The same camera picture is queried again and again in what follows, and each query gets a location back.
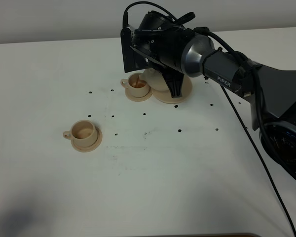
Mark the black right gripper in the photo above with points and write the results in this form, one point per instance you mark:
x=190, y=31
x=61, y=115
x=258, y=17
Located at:
x=165, y=47

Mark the brown ceramic teapot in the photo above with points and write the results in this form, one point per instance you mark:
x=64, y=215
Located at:
x=154, y=79

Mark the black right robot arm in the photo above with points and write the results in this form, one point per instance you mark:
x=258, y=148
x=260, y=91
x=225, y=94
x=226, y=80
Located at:
x=270, y=92

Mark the far brown teacup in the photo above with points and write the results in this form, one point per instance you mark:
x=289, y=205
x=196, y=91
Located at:
x=133, y=80

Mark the brown teacup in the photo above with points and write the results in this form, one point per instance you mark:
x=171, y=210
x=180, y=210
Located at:
x=83, y=134
x=133, y=80

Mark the far brown cup saucer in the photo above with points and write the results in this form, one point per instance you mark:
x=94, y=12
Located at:
x=138, y=94

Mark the brown cup saucer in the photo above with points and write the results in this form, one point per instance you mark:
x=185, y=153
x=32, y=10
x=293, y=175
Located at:
x=90, y=148
x=138, y=94

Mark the near brown cup saucer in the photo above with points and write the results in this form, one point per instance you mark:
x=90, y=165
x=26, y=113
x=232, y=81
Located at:
x=90, y=148

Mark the near brown teacup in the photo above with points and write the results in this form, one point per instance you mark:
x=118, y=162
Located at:
x=83, y=134

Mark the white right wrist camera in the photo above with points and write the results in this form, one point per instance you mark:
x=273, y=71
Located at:
x=132, y=60

